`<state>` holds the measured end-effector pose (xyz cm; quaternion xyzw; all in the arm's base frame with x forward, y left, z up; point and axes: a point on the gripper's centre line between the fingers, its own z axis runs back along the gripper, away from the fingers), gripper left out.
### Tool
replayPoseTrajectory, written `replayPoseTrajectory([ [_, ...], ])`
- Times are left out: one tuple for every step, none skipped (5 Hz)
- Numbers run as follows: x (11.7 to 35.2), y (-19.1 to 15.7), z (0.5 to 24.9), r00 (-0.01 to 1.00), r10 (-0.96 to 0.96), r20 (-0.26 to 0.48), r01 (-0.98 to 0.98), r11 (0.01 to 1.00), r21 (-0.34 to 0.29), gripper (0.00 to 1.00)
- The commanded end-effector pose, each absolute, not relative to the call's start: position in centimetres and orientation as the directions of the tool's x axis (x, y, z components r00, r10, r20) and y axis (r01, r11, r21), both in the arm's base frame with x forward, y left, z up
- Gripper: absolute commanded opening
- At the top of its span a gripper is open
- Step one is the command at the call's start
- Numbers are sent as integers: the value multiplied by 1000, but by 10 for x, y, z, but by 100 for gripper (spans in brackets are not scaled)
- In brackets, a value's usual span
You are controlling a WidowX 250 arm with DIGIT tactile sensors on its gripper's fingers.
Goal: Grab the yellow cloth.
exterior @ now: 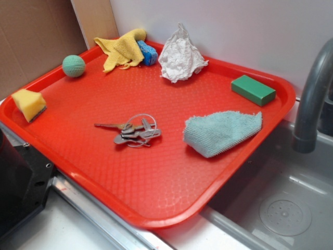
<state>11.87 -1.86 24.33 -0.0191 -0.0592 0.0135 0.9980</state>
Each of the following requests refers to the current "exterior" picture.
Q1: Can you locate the brown cardboard panel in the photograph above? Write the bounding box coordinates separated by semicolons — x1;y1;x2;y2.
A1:
1;1;118;99

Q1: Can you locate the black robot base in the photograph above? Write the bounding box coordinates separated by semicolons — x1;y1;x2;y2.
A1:
1;131;55;240

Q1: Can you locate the bunch of silver keys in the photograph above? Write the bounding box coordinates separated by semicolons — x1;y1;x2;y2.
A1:
94;114;162;148

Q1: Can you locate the grey faucet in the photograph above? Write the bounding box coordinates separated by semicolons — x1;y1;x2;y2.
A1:
292;39;332;153

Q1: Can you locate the light blue cloth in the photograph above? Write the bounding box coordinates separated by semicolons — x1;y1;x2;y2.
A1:
183;111;262;158

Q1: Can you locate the green ball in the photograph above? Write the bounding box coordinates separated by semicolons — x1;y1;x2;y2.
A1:
62;55;86;78

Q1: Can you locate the grey sink basin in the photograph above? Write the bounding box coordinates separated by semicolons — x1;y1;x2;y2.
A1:
202;121;332;249

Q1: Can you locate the red plastic tray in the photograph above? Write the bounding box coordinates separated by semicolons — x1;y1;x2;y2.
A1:
1;46;296;229

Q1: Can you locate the sink drain cover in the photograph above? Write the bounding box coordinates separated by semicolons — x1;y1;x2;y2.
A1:
259;193;312;236

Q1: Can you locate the green rectangular block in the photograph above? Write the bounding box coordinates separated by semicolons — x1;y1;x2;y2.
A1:
231;75;276;107

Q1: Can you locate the crumpled white paper towel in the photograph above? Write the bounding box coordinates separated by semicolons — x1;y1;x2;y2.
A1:
158;23;209;83

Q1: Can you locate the yellow sponge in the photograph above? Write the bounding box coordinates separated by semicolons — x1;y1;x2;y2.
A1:
11;89;47;123

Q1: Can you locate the blue sponge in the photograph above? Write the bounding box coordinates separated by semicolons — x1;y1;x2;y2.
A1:
137;40;158;66

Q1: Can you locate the yellow cloth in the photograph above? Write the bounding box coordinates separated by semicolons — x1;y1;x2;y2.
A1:
94;29;147;73

